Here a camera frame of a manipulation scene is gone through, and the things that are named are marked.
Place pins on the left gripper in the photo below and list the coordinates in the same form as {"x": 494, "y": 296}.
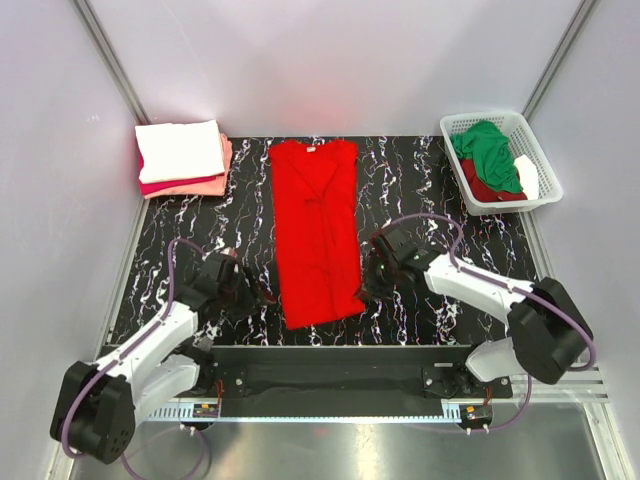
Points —
{"x": 255, "y": 296}

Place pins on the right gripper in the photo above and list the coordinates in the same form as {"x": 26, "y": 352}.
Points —
{"x": 370, "y": 288}

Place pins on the bright red t-shirt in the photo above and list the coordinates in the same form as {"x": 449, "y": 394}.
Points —
{"x": 315, "y": 231}

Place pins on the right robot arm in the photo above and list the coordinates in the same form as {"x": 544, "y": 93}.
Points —
{"x": 546, "y": 333}

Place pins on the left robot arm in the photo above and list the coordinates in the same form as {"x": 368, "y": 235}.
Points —
{"x": 101, "y": 403}

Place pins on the black marble pattern mat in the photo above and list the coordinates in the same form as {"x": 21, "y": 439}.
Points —
{"x": 399, "y": 177}

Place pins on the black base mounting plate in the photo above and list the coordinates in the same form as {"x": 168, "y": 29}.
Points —
{"x": 434, "y": 371}

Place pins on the dark red t-shirt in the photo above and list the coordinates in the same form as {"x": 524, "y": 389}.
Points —
{"x": 481, "y": 192}

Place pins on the magenta folded t-shirt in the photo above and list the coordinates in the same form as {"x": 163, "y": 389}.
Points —
{"x": 190, "y": 186}

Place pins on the left small circuit board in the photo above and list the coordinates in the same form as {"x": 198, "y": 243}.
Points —
{"x": 205, "y": 410}

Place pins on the small circuit board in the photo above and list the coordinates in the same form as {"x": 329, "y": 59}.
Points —
{"x": 205, "y": 410}
{"x": 478, "y": 413}

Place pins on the white plastic basket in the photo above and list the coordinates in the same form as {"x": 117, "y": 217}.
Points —
{"x": 522, "y": 141}

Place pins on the green t-shirt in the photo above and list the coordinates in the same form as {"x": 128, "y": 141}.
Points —
{"x": 487, "y": 147}

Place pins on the white cloth in basket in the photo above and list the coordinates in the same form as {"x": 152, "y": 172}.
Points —
{"x": 528, "y": 177}

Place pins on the right small circuit board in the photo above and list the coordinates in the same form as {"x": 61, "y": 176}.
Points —
{"x": 478, "y": 413}

